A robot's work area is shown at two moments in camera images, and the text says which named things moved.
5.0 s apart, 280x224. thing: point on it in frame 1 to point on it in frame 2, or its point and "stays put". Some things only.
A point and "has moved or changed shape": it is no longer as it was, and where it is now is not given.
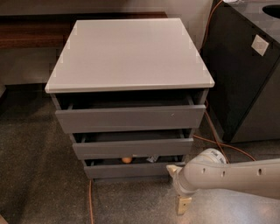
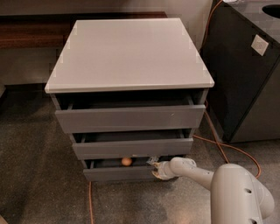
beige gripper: (181, 183) to (165, 170)
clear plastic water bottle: (152, 158) stays put
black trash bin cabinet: (241, 43) stays put
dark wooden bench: (53, 30) stays put
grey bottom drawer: (135, 170) has moved or changed shape
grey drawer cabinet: (131, 93) stays put
